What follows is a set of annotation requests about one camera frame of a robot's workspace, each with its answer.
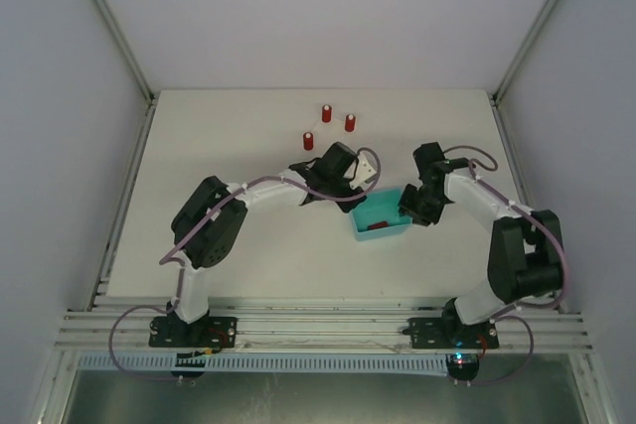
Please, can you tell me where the teal plastic bin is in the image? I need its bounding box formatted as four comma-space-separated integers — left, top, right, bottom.
349, 188, 412, 242

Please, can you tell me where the red spring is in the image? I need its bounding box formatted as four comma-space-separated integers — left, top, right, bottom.
303, 132, 314, 151
344, 114, 357, 132
321, 104, 333, 123
367, 220, 390, 230

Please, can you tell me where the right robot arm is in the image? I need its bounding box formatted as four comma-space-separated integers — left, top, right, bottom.
398, 142, 568, 346

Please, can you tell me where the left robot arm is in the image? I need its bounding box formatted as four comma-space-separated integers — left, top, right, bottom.
160, 142, 380, 325

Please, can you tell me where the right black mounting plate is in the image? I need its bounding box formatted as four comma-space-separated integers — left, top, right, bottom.
401, 317, 500, 350

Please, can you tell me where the black mounting plate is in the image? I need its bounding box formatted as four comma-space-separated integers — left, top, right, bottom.
148, 315, 238, 350
401, 317, 500, 350

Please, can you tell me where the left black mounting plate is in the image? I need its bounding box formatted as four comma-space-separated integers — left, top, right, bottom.
148, 315, 238, 350

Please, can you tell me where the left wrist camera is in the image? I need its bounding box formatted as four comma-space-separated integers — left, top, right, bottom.
345, 153, 378, 190

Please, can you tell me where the white peg base plate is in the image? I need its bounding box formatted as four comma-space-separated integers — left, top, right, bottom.
311, 118, 346, 136

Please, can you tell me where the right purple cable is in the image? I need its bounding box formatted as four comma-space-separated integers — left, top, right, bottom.
441, 145, 567, 388

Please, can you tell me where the slotted cable duct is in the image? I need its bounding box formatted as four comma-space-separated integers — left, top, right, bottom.
78, 352, 448, 378

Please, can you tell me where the left aluminium corner post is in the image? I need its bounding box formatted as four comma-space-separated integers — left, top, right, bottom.
89, 0, 155, 106

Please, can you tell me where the aluminium corner post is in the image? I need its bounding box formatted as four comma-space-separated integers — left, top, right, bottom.
491, 0, 560, 108
89, 0, 155, 106

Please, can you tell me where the right aluminium corner post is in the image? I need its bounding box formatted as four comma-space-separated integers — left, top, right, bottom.
491, 0, 560, 108

